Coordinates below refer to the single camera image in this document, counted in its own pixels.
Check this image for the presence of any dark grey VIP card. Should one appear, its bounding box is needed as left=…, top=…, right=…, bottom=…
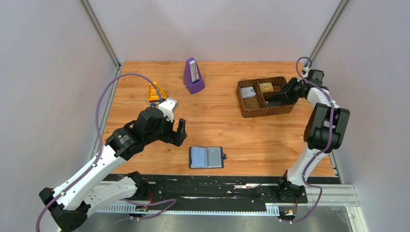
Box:
left=265, top=99, right=282, bottom=108

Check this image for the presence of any blue leather card holder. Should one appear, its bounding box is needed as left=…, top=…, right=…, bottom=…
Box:
left=189, top=146, right=227, bottom=169

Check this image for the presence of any white silver card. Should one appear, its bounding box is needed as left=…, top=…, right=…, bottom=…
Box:
left=239, top=87, right=256, bottom=99

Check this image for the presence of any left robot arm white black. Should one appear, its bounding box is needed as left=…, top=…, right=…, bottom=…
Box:
left=39, top=107, right=187, bottom=232

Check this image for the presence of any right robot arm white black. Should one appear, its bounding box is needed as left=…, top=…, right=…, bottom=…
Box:
left=276, top=70, right=350, bottom=202

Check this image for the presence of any gold card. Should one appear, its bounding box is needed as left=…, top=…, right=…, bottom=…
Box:
left=259, top=82, right=274, bottom=92

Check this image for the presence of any brown wicker divided basket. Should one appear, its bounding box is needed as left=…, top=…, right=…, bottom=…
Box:
left=236, top=76, right=294, bottom=118

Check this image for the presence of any yellow toy on wheels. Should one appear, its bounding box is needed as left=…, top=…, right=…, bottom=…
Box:
left=148, top=82, right=167, bottom=107

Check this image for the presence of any purple metronome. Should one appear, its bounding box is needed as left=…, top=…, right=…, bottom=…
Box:
left=183, top=57, right=205, bottom=94

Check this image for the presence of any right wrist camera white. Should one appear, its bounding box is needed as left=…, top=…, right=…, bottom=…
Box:
left=302, top=65, right=310, bottom=76

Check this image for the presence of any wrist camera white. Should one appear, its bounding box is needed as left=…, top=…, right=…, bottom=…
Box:
left=302, top=65, right=310, bottom=76
left=158, top=98, right=178, bottom=122

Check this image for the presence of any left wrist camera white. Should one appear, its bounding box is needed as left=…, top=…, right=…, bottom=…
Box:
left=158, top=98, right=178, bottom=122

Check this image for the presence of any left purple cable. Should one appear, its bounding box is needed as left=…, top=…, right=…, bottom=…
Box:
left=35, top=72, right=177, bottom=232

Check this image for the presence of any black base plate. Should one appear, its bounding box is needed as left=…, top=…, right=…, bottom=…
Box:
left=143, top=174, right=308, bottom=212

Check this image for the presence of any slotted cable duct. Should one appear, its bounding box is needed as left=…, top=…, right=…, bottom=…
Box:
left=96, top=202, right=280, bottom=217

